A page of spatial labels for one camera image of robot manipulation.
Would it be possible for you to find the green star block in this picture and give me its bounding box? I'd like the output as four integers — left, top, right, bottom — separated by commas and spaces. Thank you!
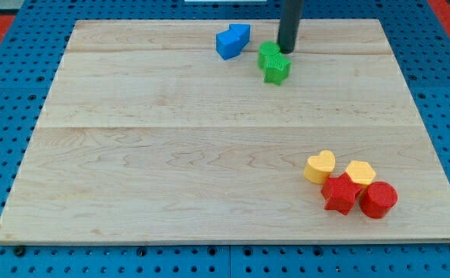
262, 53, 291, 86

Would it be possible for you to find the green circle block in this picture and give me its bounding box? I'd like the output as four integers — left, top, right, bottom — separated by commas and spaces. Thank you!
257, 41, 280, 70

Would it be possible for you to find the red star block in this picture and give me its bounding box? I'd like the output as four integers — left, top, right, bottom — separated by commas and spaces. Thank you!
321, 173, 364, 215

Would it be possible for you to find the light wooden board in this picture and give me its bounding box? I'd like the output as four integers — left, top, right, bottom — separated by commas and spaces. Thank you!
0, 19, 450, 246

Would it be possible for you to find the blue cube block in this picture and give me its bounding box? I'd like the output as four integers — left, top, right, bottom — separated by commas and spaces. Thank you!
215, 30, 240, 60

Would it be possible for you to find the yellow heart block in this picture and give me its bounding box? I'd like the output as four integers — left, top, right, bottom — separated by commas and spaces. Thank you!
303, 150, 336, 185

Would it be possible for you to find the blue triangular block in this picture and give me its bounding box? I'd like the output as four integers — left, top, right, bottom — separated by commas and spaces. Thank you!
229, 23, 251, 48

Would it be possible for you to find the yellow hexagon block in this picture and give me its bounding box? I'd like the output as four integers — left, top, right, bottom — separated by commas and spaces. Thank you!
344, 161, 377, 188

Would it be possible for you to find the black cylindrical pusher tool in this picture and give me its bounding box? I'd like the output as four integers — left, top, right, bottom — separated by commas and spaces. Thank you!
276, 0, 304, 54

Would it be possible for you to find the red cylinder block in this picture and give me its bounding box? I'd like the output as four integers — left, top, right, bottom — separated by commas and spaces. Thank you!
359, 181, 398, 219

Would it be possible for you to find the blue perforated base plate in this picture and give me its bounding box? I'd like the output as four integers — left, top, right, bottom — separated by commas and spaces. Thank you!
0, 0, 450, 277

